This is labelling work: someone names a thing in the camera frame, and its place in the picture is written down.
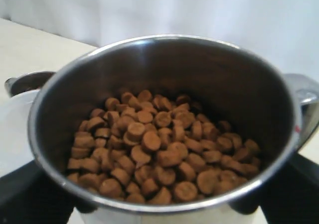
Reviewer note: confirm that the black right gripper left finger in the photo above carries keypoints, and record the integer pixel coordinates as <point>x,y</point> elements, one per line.
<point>29,196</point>

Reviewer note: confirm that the steel mug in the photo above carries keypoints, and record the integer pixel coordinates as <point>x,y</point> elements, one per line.
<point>231,82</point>
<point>27,82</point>

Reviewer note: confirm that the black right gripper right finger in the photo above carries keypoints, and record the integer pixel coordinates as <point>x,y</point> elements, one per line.
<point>291,196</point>

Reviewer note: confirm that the clear plastic tall container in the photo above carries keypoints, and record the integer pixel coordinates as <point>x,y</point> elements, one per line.
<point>14,146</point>

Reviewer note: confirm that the white curtain backdrop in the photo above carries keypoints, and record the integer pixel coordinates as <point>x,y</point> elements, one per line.
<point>285,32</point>

